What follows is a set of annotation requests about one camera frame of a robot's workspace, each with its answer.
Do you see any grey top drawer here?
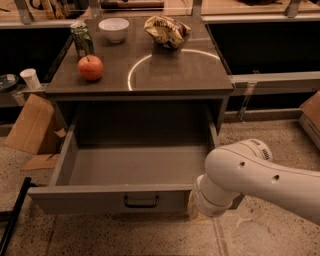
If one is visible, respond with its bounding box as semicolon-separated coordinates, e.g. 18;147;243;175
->
29;109;218;214

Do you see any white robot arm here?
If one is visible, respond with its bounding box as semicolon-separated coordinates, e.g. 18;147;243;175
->
188;139;320;224

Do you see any dark grey drawer cabinet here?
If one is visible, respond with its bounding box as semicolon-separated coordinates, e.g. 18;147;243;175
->
47;17;233;147

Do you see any cardboard box at right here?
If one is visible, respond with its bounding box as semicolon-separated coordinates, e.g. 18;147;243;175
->
299;91;320;150

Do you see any black pole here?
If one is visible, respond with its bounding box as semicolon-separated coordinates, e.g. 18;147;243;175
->
0;177;35;256

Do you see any red apple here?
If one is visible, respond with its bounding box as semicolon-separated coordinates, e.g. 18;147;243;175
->
78;55;104;81

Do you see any crumpled chip bag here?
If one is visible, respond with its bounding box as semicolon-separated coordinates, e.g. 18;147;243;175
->
144;15;191;49

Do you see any brown cardboard box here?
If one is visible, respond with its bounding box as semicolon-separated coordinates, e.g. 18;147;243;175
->
4;94;66;171

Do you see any white bowl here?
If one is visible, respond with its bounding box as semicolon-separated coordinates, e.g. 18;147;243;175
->
98;18;129;43

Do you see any green soda can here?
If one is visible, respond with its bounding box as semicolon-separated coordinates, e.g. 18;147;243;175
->
70;21;94;58

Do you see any white paper cup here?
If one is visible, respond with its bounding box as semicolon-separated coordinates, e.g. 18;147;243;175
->
20;68;41;89

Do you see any black round dish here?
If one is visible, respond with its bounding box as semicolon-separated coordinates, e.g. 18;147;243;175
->
0;74;19;93

